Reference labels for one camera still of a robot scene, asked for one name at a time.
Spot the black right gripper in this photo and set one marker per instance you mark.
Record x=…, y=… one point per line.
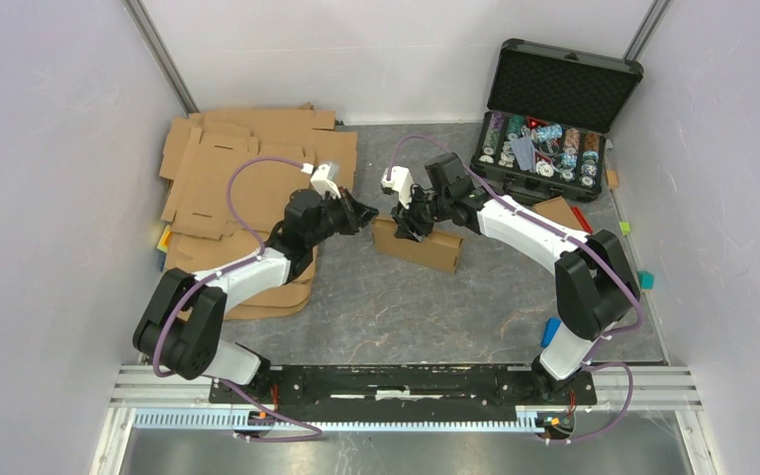
x=404, y=227

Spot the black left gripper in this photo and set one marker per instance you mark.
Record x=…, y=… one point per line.
x=356, y=215

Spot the brown cardboard box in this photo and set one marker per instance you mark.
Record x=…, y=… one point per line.
x=558, y=211
x=439, y=251

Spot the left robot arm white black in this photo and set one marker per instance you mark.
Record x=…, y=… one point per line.
x=180, y=329

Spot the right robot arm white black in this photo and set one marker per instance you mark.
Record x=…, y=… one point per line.
x=595, y=286

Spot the stack of flat cardboard sheets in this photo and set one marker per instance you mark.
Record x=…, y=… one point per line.
x=231, y=173

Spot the black poker chip case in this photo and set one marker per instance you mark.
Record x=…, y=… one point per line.
x=547, y=116

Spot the blue block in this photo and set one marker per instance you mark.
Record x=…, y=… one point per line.
x=550, y=329

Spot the red flat block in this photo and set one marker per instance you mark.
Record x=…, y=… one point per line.
x=580, y=217

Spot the colourful blocks under cardboard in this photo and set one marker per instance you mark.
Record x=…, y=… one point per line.
x=162, y=246

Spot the small wooden block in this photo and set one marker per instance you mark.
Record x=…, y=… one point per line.
x=612, y=179

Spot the teal cube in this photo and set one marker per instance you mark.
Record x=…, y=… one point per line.
x=646, y=280

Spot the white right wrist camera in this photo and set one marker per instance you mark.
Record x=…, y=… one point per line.
x=398, y=180

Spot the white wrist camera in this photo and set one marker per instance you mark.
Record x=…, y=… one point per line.
x=398, y=180
x=322, y=178

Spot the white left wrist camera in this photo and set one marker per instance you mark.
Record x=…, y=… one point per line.
x=322, y=178

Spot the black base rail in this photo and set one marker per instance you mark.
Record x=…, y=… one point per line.
x=422, y=393

